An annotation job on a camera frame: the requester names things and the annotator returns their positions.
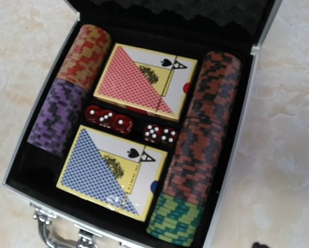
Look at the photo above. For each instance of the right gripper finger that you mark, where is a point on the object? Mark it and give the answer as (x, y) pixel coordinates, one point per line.
(259, 245)

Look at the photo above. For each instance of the green poker chip stack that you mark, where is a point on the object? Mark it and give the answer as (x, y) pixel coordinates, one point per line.
(174, 220)

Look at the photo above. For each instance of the blue playing card deck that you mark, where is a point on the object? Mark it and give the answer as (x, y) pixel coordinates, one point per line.
(113, 172)

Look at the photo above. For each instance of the red playing card deck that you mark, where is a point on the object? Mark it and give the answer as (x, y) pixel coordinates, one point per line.
(146, 81)

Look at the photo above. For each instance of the brown chip row in case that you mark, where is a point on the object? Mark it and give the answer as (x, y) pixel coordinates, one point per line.
(198, 148)

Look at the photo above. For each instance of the purple chip row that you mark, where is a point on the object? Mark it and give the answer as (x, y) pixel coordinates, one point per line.
(57, 117)

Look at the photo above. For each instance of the red yellow chip row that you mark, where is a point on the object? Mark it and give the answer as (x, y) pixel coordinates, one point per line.
(85, 56)

